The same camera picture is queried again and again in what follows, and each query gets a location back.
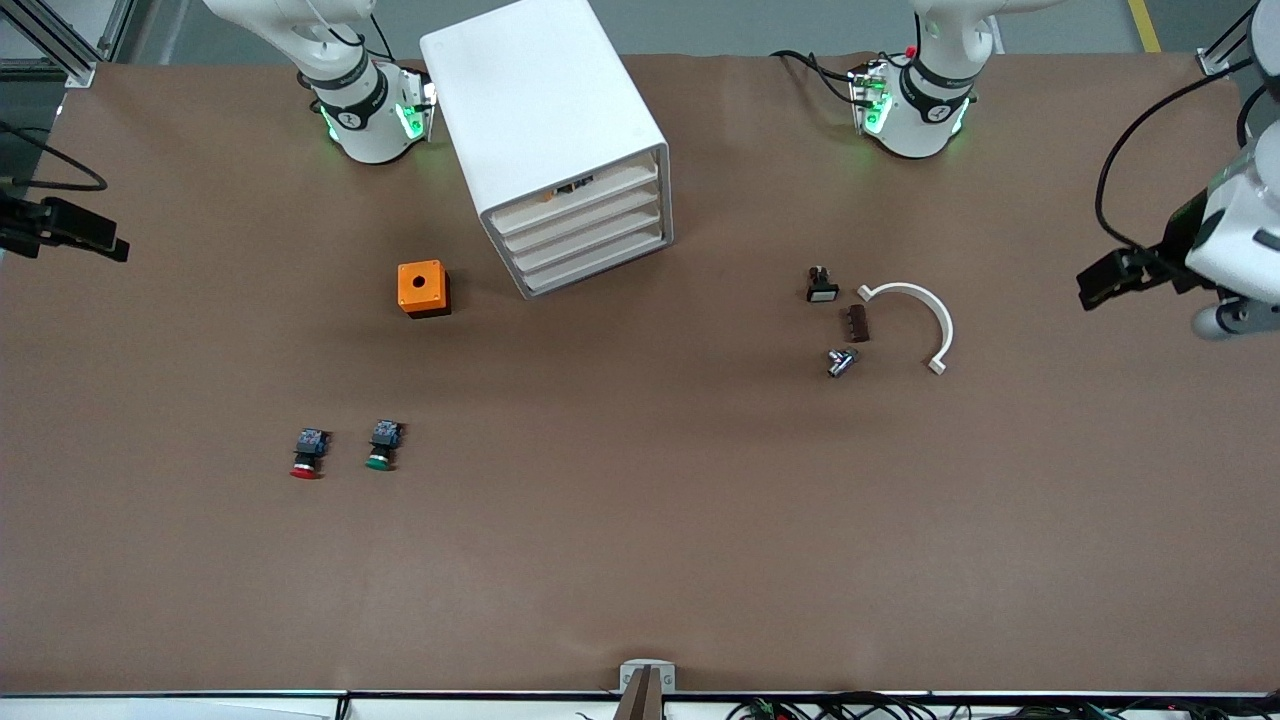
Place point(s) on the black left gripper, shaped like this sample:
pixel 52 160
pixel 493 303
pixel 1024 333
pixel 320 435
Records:
pixel 1182 238

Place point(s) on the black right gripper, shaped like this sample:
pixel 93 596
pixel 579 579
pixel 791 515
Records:
pixel 20 229

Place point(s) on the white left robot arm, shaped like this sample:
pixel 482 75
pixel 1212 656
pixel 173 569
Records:
pixel 920 125

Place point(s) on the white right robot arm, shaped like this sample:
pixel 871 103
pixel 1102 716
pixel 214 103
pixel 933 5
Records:
pixel 370 130

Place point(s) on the red push button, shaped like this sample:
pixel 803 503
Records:
pixel 308 450

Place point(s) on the green push button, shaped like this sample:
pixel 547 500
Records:
pixel 383 440

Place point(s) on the brown terminal block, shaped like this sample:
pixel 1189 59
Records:
pixel 860 324

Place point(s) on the silver metal connector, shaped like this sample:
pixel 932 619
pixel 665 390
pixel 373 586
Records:
pixel 840 362

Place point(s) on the aluminium frame profile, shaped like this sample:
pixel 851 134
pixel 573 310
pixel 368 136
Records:
pixel 1215 63
pixel 78 72

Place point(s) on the white curved plastic bracket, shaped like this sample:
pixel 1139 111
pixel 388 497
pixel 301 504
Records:
pixel 946 330

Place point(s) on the black white switch module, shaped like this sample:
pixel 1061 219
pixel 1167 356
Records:
pixel 822 290

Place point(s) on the orange button enclosure box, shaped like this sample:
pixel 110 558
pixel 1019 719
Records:
pixel 420 285

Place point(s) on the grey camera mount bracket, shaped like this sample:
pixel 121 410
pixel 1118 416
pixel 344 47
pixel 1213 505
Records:
pixel 647 690

